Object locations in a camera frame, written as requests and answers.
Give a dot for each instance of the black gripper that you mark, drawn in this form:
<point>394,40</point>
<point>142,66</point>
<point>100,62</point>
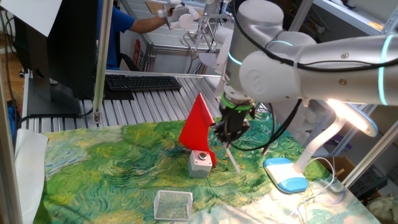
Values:
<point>234,119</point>

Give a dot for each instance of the brown wooden board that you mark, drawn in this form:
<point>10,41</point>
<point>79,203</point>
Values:
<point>154,7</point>

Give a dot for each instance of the bare person forearm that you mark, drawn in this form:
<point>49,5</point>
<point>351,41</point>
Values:
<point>146,25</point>

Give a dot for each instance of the person in blue shirt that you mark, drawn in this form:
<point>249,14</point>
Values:
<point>115,31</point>

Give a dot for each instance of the black computer monitor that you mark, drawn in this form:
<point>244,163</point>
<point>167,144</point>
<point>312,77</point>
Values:
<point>71,46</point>

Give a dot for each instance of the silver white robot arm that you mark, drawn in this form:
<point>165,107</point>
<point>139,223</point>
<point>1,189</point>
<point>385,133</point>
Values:
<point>326,84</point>

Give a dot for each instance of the black keyboard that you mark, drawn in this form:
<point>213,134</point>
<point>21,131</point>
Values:
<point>143,83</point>

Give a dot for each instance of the blue white desk lamp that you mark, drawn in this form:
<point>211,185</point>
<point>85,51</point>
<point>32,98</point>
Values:
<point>284,175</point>

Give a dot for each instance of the grey box green push button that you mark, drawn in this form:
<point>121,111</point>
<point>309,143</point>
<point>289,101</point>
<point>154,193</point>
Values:
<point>199,169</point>

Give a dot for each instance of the white haptic control device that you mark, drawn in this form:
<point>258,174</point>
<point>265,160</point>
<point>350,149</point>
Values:
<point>186,21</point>

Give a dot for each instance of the black plastic crate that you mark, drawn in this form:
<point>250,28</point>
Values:
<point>370,183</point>

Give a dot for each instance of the black desk mat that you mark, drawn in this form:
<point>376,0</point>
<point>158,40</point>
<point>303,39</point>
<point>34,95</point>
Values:
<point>118,95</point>

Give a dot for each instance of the brown cardboard box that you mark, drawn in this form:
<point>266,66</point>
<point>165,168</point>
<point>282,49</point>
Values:
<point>342,165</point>

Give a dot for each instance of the red flag white stick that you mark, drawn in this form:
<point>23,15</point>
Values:
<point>197,130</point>

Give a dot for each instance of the white paper sheet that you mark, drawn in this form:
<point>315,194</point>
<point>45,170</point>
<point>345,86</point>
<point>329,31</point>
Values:
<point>31,15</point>

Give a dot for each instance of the silver metal case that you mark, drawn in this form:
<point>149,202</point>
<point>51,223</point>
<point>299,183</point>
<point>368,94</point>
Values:
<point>168,62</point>

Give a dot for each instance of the green painted landscape tablecloth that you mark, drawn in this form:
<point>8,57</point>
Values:
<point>109,168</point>

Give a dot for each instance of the grey crumpled cloth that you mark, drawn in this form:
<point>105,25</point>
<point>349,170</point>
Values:
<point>382,208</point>

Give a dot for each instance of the white metal shelf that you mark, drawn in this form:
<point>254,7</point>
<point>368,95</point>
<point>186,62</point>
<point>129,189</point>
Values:
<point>348,15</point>

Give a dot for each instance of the black office chair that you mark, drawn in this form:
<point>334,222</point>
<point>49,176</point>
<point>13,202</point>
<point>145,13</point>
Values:
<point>127,62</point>

